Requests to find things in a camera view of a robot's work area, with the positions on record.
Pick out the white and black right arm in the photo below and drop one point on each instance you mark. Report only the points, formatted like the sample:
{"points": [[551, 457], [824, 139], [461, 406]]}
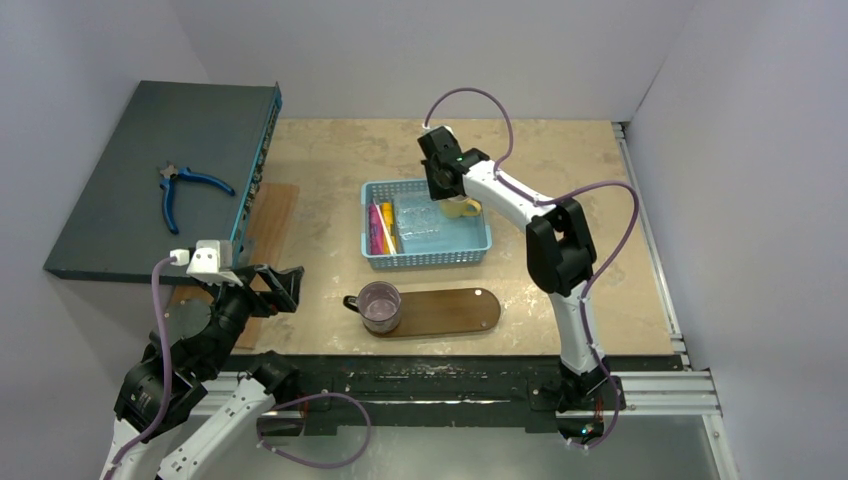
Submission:
{"points": [[560, 258]]}

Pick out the yellow toothpaste tube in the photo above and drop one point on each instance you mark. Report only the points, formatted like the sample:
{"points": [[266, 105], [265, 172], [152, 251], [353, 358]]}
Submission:
{"points": [[388, 219]]}

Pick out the purple mug with black handle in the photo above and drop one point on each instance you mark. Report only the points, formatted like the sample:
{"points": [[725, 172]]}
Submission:
{"points": [[378, 304]]}

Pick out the yellow ceramic mug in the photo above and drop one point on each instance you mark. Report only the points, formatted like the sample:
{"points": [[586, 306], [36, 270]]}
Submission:
{"points": [[460, 207]]}

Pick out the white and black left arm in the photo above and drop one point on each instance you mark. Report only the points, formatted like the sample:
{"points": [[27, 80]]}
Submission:
{"points": [[159, 393]]}

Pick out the light wooden board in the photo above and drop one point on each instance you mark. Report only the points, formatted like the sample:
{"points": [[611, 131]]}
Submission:
{"points": [[270, 219]]}

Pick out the white toothbrush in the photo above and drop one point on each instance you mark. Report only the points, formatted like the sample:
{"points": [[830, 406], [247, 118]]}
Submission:
{"points": [[385, 248]]}

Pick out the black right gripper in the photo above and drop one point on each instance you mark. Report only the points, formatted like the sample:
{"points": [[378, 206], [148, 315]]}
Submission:
{"points": [[433, 168]]}

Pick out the pink toothpaste tube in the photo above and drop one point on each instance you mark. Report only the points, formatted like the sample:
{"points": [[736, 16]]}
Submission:
{"points": [[376, 239]]}

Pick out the aluminium extrusion rail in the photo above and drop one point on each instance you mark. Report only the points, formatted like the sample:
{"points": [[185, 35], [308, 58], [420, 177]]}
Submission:
{"points": [[684, 393]]}

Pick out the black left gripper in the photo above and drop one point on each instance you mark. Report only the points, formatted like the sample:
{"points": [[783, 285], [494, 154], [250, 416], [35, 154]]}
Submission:
{"points": [[284, 289]]}

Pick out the clear textured glass dish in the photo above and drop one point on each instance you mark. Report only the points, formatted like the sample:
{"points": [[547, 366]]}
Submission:
{"points": [[417, 217]]}

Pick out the light blue perforated plastic basket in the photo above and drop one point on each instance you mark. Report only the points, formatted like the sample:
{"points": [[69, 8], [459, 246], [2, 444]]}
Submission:
{"points": [[461, 241]]}

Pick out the dark wooden oval tray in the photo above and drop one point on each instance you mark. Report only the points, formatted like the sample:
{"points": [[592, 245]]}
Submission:
{"points": [[445, 313]]}

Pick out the dark grey box blue edge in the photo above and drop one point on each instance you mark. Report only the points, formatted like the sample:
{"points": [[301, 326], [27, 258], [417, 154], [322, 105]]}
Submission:
{"points": [[184, 163]]}

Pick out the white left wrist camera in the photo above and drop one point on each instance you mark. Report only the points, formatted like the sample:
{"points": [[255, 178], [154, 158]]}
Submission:
{"points": [[210, 262]]}

